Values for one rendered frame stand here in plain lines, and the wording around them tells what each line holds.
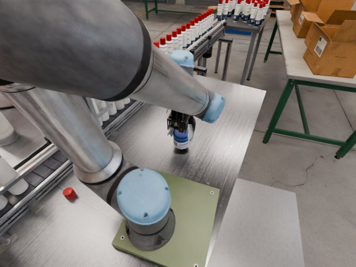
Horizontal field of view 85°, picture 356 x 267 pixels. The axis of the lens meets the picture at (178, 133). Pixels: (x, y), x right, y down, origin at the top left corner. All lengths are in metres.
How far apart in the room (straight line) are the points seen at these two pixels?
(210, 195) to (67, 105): 0.53
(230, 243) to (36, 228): 0.61
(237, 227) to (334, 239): 1.25
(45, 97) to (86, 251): 0.51
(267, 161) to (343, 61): 0.96
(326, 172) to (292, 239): 1.53
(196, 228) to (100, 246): 0.29
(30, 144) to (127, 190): 0.64
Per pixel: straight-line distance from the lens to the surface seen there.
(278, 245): 0.74
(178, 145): 0.82
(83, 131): 0.38
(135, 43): 0.19
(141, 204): 0.45
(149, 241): 0.60
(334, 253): 1.85
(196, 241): 0.66
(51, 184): 0.86
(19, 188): 0.84
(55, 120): 0.34
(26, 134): 1.08
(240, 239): 0.70
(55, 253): 0.76
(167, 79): 0.26
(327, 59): 1.81
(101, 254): 0.70
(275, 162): 2.08
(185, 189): 0.71
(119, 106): 1.02
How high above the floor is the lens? 1.48
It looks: 44 degrees down
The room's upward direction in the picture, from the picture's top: straight up
